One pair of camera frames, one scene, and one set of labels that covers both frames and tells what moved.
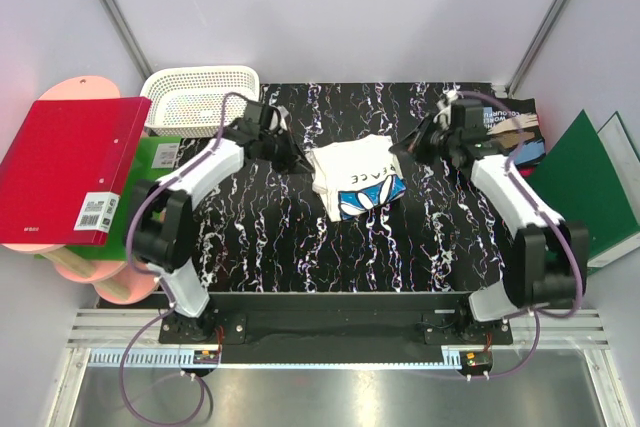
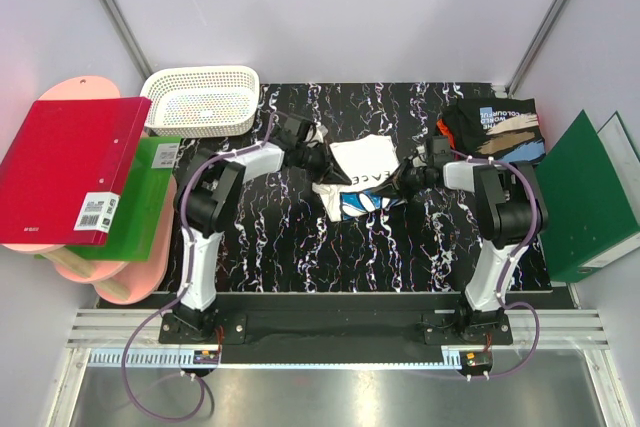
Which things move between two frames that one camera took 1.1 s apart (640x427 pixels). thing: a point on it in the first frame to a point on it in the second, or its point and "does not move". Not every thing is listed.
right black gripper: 407,145 to 396,188
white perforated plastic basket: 198,101 does not move
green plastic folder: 155,157 does not move
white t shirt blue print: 356,176 does not move
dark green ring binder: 580,179 does not move
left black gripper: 295,157 to 329,175
